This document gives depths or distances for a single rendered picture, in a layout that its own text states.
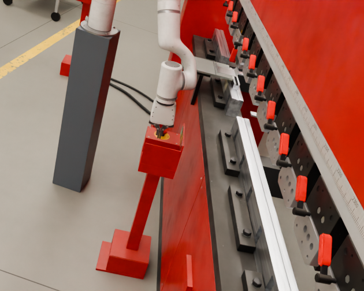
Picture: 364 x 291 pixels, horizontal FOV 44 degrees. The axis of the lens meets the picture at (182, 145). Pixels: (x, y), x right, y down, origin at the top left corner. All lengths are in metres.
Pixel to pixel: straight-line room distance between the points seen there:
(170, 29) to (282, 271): 0.98
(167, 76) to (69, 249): 1.15
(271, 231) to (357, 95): 0.55
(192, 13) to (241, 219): 1.90
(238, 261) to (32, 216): 1.50
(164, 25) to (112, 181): 1.45
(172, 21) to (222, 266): 0.93
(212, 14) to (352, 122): 2.20
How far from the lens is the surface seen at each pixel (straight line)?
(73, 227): 2.61
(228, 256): 1.41
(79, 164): 2.71
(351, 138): 1.02
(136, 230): 2.29
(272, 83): 1.59
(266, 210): 1.49
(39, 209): 2.69
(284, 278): 1.30
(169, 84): 1.77
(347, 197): 0.99
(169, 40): 1.77
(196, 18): 3.14
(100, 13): 2.34
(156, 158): 1.93
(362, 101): 1.03
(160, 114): 1.85
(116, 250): 2.36
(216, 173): 1.73
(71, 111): 2.56
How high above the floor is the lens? 1.81
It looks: 31 degrees down
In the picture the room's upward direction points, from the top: 18 degrees clockwise
